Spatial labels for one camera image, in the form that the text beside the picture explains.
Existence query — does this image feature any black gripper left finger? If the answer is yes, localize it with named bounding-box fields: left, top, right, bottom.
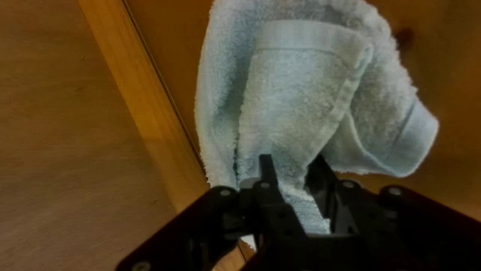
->
left=241, top=155, right=301, bottom=236

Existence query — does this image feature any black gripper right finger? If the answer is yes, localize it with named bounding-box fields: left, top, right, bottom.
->
left=307, top=155, right=361, bottom=235

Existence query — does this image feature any light blue towel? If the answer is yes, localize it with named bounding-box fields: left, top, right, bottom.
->
left=195, top=0, right=439, bottom=235

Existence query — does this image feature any large wooden board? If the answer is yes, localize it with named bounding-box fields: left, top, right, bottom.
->
left=0, top=0, right=212, bottom=271

